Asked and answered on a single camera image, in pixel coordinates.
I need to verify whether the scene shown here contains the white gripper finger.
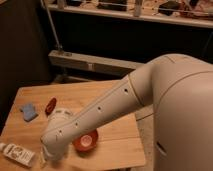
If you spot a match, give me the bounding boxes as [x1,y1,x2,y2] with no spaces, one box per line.
[40,150,46,168]

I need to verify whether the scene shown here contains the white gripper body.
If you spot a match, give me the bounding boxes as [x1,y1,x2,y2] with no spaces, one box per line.
[41,140,68,161]

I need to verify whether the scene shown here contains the red-brown ceramic bowl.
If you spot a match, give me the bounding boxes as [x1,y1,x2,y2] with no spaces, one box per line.
[72,130,99,152]

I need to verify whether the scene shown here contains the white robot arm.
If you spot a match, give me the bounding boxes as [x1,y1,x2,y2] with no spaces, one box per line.
[41,54,213,171]

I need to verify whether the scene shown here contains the white plastic bottle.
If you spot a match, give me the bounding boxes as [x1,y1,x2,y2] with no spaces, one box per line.
[0,143,35,167]

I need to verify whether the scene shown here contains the red oblong object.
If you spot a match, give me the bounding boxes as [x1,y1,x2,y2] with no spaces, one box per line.
[45,98,57,115]

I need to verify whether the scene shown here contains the blue sponge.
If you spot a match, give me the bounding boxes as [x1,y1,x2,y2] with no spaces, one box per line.
[20,103,38,122]

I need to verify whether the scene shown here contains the grey metal pole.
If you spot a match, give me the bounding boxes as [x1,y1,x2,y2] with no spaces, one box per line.
[43,0,63,51]

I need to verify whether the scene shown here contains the wooden shelf with clutter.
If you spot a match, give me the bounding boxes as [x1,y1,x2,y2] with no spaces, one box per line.
[40,0,213,29]

